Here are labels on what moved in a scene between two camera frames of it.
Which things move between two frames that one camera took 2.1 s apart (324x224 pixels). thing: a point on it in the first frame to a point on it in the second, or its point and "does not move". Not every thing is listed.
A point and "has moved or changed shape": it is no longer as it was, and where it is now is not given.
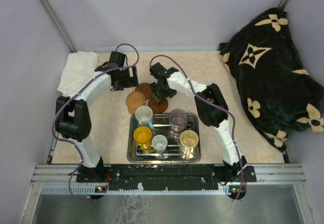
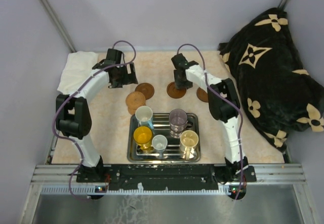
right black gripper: x=158 y=96 to x=179 y=85
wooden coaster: x=158 y=107 has moved or changed shape
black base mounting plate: x=164 y=177 does not move
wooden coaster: x=146 y=89 does not move
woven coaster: x=135 y=100 does not move
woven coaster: x=131 y=111 does not move
